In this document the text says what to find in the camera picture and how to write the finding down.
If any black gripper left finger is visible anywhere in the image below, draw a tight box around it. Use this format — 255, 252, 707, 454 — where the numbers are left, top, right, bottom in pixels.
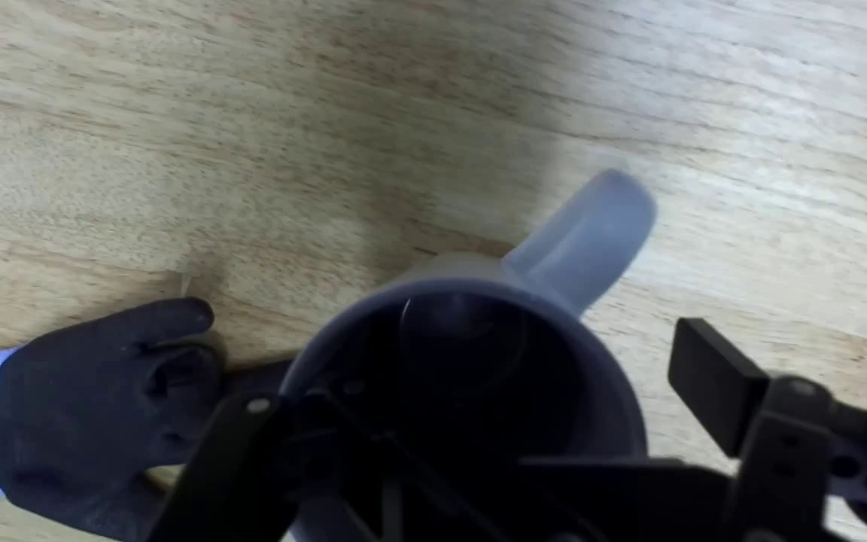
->
143, 385, 519, 542

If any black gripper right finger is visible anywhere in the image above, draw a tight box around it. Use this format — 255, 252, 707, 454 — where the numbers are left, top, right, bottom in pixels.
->
665, 317, 867, 542

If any grey ceramic mug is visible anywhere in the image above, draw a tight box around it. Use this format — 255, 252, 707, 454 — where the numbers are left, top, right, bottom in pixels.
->
277, 167, 660, 542

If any black work glove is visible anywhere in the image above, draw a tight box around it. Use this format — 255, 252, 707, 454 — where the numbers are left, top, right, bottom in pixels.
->
0, 295, 294, 542

